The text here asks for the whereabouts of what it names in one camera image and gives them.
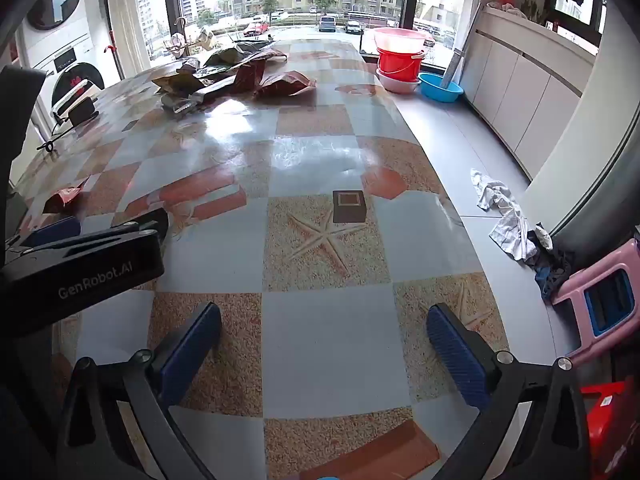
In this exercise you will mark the white washing machine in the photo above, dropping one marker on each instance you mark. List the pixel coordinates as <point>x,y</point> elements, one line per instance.
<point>70,50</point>

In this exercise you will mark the clothes heap on cabinet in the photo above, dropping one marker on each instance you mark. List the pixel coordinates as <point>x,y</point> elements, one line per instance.
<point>505,4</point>

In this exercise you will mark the red wall fitting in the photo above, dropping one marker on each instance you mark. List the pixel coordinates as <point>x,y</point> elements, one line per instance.
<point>110,49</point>

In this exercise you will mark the dark red snack packet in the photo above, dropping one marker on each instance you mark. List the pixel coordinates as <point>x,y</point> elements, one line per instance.
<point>285,85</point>

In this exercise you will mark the pink plastic basin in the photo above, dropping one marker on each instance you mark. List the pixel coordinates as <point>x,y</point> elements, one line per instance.
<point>400,40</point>

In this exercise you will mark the parked grey van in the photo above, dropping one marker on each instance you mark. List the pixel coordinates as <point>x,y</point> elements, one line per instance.
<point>327,23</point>

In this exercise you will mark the white low cabinet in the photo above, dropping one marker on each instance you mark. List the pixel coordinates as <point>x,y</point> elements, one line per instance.
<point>520,90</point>

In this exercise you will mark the small dark brown box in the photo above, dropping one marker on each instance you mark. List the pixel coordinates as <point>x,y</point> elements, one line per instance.
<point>348,208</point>

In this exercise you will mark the pile of mixed snack bags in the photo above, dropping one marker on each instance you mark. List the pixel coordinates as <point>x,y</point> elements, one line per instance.
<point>215,70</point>

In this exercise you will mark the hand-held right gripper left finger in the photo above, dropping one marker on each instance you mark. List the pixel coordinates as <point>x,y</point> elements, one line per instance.
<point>190,345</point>

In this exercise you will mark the black power adapter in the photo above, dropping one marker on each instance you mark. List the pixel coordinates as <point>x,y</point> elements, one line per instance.
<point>82,110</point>

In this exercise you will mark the pink plastic stool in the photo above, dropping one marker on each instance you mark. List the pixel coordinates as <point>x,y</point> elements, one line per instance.
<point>575,300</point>

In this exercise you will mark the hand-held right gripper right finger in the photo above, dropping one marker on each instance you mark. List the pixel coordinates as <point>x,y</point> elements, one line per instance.
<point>457,355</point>

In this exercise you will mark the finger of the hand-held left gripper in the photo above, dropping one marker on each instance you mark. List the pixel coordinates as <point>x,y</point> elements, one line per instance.
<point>52,230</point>
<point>147,220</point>

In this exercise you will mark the red plastic bucket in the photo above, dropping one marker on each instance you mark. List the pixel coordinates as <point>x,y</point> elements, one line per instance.
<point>400,62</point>

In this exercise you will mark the white crumpled cloth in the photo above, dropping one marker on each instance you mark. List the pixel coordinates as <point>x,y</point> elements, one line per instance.
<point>505,220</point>

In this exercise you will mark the white plastic basin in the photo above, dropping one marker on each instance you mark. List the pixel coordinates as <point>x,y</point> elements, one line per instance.
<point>397,86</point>

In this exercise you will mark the dark crumpled cloth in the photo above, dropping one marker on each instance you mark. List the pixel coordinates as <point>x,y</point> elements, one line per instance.
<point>552,265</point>

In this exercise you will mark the blue plastic basin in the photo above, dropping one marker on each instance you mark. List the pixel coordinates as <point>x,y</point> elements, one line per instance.
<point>440,89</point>

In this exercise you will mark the pale yellow crumpled object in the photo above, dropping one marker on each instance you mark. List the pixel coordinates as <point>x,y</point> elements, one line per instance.
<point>206,37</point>

